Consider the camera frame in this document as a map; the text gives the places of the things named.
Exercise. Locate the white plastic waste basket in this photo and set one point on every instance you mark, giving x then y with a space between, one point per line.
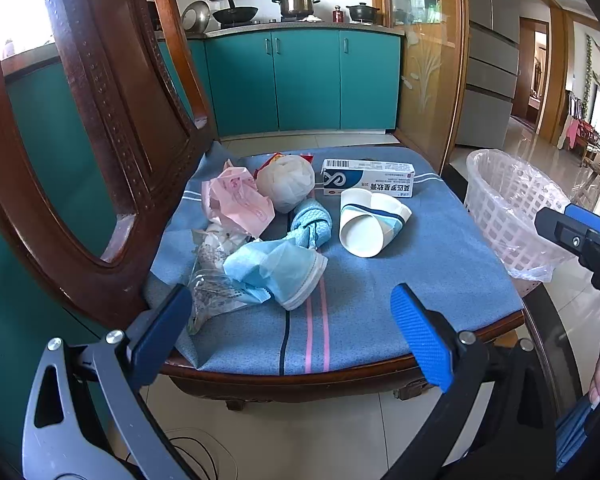
530 266

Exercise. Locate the white plastic lattice basket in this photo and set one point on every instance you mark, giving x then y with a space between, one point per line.
495 210

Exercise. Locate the person's blue denim clothing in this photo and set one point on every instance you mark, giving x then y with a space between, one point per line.
572 435

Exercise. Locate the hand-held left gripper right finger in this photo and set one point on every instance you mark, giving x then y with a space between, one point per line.
420 336

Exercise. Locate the wooden framed glass door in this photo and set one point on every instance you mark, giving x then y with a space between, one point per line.
430 85

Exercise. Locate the wooden doorway frame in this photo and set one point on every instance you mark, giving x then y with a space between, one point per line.
516 75

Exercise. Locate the silver refrigerator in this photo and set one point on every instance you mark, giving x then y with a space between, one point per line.
485 85

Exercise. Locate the steel bowl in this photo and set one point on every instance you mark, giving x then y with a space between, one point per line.
196 16

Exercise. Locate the carved wooden chair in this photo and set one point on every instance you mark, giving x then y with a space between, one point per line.
105 110

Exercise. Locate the knotted light blue cloth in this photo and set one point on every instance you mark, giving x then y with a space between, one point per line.
310 220

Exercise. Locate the small red jar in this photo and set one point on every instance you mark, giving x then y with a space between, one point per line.
337 15

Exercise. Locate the blue face mask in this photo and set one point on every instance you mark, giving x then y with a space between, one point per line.
275 266

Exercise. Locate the black wok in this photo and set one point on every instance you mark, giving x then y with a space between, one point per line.
235 12

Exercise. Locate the white blue ointment box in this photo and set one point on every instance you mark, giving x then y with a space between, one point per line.
365 177

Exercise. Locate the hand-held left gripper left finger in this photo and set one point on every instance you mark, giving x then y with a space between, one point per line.
161 336

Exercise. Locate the pink hanging clothes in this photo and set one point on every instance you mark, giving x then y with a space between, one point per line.
572 132

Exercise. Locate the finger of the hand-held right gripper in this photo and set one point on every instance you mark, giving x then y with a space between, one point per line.
560 232
592 216

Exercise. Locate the crushed white paper cup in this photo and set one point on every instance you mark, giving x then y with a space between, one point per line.
365 230

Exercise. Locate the black lidded pot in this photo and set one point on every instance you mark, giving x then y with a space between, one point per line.
362 12

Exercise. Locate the clear plastic wrapper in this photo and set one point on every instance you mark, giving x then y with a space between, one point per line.
214 285

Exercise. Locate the pink paper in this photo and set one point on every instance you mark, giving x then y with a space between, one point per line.
240 200

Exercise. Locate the blue striped seat cloth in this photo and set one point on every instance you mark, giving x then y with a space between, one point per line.
405 285

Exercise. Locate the white paper ball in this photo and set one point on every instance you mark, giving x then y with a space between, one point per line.
287 182

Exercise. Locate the steel stock pot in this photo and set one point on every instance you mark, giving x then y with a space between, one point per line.
296 4

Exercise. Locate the red snack packet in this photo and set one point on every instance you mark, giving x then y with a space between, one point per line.
308 158

